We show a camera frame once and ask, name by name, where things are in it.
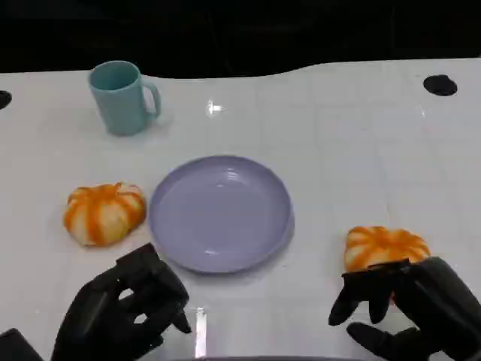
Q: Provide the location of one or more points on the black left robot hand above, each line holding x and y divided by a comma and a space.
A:
101, 308

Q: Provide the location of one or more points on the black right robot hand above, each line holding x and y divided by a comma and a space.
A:
439, 297

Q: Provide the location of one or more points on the orange white toy bread roll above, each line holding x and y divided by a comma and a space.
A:
383, 246
103, 216

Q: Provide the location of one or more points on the lilac plate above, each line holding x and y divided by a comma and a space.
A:
221, 214

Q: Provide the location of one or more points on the pale green mug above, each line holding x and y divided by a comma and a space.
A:
120, 105

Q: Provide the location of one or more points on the black table grommet hole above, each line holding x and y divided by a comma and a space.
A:
439, 85
3, 99

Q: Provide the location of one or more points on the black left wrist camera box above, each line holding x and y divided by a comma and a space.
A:
17, 346

